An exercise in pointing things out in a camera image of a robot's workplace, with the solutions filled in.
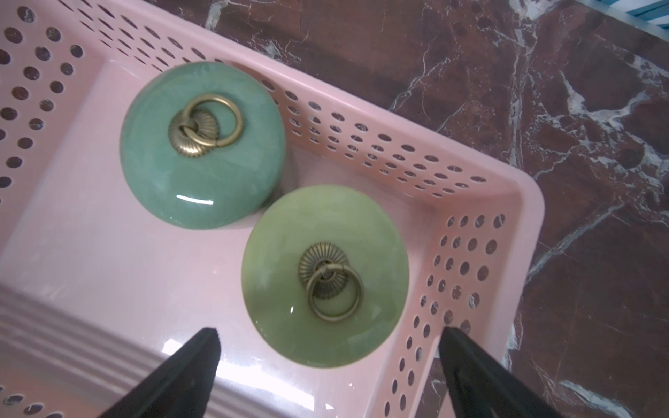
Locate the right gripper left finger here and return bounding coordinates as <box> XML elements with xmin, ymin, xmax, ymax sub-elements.
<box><xmin>101</xmin><ymin>327</ymin><xmax>221</xmax><ymax>417</ymax></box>

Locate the yellow-green tea canister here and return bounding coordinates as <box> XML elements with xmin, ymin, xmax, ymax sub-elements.
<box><xmin>241</xmin><ymin>185</ymin><xmax>409</xmax><ymax>369</ymax></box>

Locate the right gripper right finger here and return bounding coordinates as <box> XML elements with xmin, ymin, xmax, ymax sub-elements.
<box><xmin>439</xmin><ymin>327</ymin><xmax>561</xmax><ymax>418</ymax></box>

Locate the green tea canister back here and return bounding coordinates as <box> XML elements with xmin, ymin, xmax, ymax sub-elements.
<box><xmin>120</xmin><ymin>62</ymin><xmax>287</xmax><ymax>229</ymax></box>

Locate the pink perforated plastic basket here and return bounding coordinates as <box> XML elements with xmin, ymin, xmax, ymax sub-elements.
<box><xmin>1</xmin><ymin>1</ymin><xmax>545</xmax><ymax>417</ymax></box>

